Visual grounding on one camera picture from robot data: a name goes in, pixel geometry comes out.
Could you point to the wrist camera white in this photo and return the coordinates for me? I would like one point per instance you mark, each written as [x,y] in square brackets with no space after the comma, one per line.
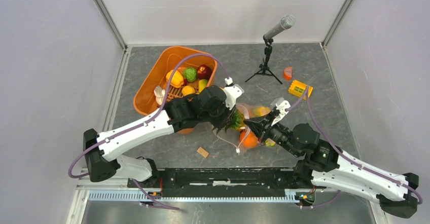
[281,107]
[232,92]

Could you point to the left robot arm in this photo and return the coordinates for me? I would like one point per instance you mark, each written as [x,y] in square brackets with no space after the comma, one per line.
[104,151]

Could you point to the yellow lemon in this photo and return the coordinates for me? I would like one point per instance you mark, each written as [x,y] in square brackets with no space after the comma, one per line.
[188,90]

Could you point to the clear zip top bag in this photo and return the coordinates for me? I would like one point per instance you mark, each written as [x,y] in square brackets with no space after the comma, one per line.
[238,134]

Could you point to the black microphone tripod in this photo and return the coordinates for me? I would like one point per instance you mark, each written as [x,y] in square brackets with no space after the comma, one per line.
[264,69]

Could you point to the grey microphone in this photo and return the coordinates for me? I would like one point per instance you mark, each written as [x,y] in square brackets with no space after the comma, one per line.
[285,23]

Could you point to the yellow bell pepper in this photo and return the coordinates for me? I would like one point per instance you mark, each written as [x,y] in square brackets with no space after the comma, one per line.
[261,111]

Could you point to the wooden block near bin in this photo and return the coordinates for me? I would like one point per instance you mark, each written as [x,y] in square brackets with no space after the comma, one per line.
[201,151]

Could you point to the orange plastic bin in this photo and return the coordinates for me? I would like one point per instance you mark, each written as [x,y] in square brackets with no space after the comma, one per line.
[145,100]

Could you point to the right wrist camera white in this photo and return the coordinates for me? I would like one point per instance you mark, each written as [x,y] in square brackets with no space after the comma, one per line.
[281,107]

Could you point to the red apple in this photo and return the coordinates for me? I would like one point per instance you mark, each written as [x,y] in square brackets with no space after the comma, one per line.
[204,72]

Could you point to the orange spiky fruit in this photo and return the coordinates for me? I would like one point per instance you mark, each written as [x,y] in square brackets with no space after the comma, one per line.
[234,122]

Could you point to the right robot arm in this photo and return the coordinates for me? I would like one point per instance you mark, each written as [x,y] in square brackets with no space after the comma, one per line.
[326,166]

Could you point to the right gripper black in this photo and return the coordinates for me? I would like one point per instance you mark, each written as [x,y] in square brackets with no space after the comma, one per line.
[259,125]

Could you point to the yellow toy brick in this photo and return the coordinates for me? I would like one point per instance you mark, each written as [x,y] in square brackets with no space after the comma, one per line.
[297,88]

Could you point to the yellow banana bunch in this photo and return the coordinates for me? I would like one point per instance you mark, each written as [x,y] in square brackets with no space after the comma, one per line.
[270,143]

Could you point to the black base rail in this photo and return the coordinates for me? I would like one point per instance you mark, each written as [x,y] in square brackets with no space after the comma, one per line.
[231,184]

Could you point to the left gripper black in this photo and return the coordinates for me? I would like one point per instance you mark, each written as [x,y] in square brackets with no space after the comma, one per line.
[225,119]

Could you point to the white garlic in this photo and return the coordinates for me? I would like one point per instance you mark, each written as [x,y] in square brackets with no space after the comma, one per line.
[159,93]

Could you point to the yellow green mango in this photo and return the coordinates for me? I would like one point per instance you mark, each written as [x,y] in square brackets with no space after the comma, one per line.
[202,84]

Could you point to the green leafy vegetable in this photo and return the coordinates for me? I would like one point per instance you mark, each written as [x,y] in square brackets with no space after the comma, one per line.
[190,74]

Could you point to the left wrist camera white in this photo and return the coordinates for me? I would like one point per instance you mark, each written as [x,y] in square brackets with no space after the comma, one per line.
[232,92]

